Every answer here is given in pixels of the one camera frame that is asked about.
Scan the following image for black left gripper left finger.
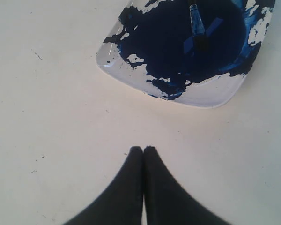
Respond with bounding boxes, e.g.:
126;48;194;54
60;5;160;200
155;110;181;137
65;146;143;225

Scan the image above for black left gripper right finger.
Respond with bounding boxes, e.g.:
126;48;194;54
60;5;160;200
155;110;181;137
143;146;229;225

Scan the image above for black paintbrush blue tip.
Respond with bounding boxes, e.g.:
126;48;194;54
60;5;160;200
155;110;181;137
187;0;208;52

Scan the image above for white square paint dish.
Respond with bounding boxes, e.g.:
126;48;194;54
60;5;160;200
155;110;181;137
96;0;275;108

